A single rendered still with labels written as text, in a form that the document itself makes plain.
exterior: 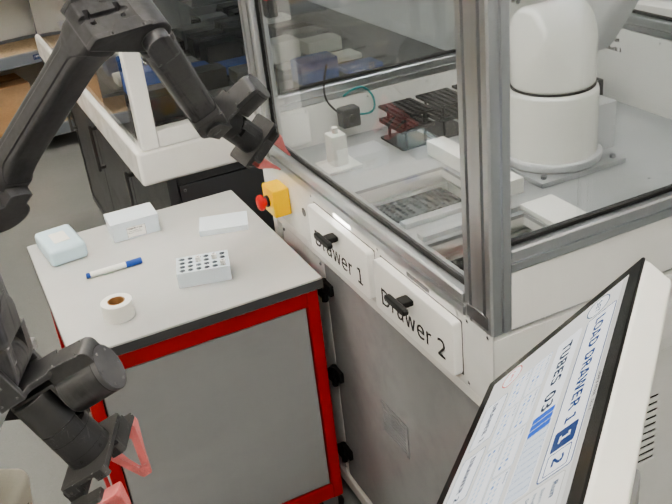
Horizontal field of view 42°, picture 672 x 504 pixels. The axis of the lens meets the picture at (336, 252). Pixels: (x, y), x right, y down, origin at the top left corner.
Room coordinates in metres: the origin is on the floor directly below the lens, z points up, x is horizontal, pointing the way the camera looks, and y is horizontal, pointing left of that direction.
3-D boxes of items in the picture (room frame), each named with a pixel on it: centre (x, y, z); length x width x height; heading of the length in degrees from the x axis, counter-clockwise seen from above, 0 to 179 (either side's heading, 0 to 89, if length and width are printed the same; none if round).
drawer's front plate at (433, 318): (1.38, -0.13, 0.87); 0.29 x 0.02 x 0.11; 23
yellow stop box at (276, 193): (1.96, 0.13, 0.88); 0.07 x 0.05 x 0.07; 23
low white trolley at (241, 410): (1.93, 0.43, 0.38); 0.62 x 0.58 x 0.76; 23
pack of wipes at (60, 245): (2.04, 0.70, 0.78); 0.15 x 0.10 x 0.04; 29
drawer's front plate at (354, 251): (1.67, -0.01, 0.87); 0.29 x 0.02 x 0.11; 23
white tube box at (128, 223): (2.12, 0.53, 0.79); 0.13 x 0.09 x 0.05; 112
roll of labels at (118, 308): (1.68, 0.50, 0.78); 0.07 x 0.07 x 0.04
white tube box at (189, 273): (1.82, 0.32, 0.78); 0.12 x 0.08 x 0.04; 97
